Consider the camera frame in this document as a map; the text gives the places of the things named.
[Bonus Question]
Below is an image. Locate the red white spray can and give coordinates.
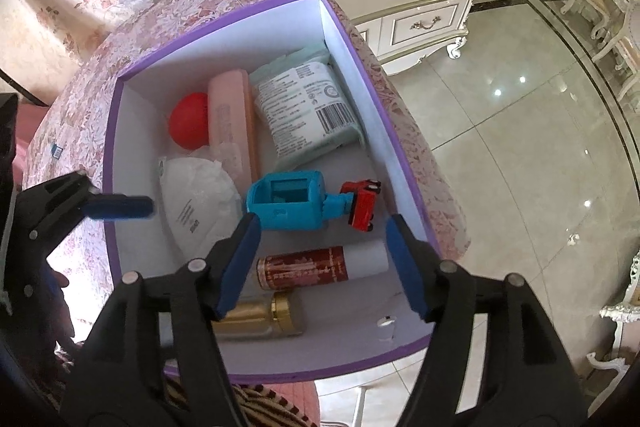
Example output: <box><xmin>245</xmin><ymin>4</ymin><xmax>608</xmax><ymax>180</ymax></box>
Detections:
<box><xmin>255</xmin><ymin>239</ymin><xmax>390</xmax><ymax>291</ymax></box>

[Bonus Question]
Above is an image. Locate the red blue toy car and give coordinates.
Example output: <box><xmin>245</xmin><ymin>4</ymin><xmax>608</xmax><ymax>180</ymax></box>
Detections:
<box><xmin>246</xmin><ymin>170</ymin><xmax>382</xmax><ymax>232</ymax></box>

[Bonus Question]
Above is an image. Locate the white face mask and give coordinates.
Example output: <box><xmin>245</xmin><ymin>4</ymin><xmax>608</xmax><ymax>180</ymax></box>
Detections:
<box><xmin>158</xmin><ymin>156</ymin><xmax>243</xmax><ymax>260</ymax></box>

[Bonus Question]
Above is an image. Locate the red ball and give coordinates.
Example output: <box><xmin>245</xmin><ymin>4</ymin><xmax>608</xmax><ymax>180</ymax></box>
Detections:
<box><xmin>168</xmin><ymin>92</ymin><xmax>209</xmax><ymax>150</ymax></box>

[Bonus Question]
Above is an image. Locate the gold bottle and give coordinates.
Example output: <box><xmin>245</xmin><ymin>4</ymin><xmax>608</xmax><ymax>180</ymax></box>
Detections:
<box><xmin>213</xmin><ymin>291</ymin><xmax>306</xmax><ymax>341</ymax></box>

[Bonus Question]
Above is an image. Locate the pink tube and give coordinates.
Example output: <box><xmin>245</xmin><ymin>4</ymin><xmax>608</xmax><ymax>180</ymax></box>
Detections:
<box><xmin>207</xmin><ymin>69</ymin><xmax>260</xmax><ymax>197</ymax></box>

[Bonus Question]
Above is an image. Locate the purple storage box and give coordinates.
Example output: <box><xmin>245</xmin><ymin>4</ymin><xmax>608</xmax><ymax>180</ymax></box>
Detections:
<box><xmin>103</xmin><ymin>0</ymin><xmax>435</xmax><ymax>384</ymax></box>

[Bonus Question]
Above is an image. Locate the wet wipes pack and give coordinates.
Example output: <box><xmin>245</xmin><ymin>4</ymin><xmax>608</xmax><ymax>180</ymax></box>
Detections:
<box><xmin>250</xmin><ymin>42</ymin><xmax>364</xmax><ymax>171</ymax></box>

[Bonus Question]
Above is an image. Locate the white ornate chair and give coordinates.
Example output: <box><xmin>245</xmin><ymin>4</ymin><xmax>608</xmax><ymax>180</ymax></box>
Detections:
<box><xmin>560</xmin><ymin>0</ymin><xmax>639</xmax><ymax>103</ymax></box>

